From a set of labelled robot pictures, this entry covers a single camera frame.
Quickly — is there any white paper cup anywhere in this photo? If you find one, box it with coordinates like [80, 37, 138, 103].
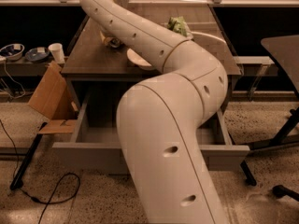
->
[49, 43, 64, 63]

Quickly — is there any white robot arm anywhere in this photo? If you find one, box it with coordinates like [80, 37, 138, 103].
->
[79, 0, 229, 224]

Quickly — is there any white paper bowl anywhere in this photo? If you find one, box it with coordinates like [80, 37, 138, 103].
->
[127, 49, 154, 71]

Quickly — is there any black metal leg left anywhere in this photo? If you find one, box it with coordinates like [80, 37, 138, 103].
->
[9, 133, 43, 190]

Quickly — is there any blue white bowl left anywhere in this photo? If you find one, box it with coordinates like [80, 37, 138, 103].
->
[0, 43, 24, 62]

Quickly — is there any brown cardboard box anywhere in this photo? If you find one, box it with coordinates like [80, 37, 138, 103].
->
[28, 61, 77, 134]

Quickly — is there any open grey top drawer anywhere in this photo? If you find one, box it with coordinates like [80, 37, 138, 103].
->
[53, 81, 249, 175]

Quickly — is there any dark side table right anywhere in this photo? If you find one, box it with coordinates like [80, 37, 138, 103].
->
[239, 35, 299, 187]

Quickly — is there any blue bowl on shelf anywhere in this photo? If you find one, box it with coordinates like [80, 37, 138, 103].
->
[25, 47, 50, 63]

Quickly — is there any black floor cable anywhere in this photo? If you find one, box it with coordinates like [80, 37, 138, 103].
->
[0, 119, 81, 224]

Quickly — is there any black stand base right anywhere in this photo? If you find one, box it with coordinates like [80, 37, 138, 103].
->
[272, 185, 299, 202]

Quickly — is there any green chip bag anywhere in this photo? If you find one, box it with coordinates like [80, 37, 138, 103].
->
[167, 16, 193, 39]

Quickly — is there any crushed orange soda can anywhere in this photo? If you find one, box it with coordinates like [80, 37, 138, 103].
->
[104, 37, 122, 49]

